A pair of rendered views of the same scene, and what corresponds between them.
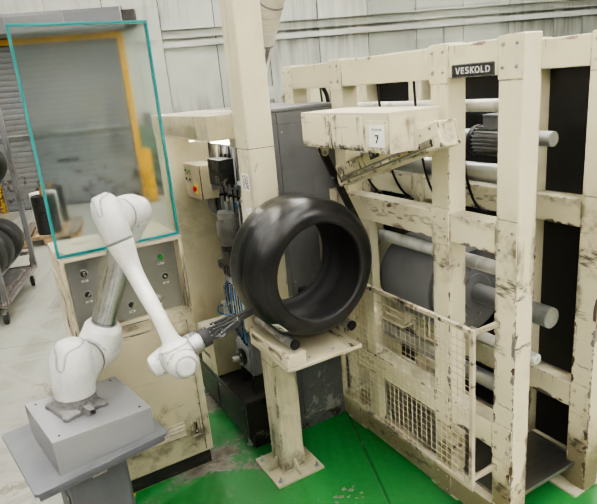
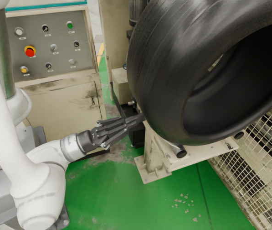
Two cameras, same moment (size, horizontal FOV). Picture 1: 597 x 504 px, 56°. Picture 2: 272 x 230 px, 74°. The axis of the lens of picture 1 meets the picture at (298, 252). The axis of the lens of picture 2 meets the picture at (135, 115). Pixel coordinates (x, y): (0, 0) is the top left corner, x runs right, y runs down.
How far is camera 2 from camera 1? 1.68 m
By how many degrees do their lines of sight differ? 29
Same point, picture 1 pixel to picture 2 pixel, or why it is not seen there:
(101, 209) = not seen: outside the picture
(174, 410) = not seen: hidden behind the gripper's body
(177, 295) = (88, 61)
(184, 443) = not seen: hidden behind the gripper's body
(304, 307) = (192, 99)
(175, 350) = (24, 198)
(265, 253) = (180, 64)
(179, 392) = (90, 123)
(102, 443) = not seen: outside the picture
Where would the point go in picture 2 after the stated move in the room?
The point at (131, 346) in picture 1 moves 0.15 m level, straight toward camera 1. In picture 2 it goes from (51, 97) to (47, 114)
